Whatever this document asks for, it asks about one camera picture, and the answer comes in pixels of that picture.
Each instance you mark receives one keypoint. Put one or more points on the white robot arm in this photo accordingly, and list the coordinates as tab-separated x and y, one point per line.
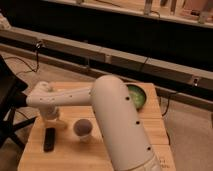
123	133

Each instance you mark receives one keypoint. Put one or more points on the black office chair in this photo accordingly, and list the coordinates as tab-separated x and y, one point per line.
11	98

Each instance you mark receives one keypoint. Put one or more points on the black eraser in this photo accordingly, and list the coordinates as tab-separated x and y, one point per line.
49	140

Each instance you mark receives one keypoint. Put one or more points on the green bowl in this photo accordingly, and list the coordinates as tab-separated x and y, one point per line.
138	95

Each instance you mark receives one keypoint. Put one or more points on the white paper cup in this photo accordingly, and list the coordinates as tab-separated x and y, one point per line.
83	129

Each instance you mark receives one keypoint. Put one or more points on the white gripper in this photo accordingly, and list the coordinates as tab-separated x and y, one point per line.
49	113

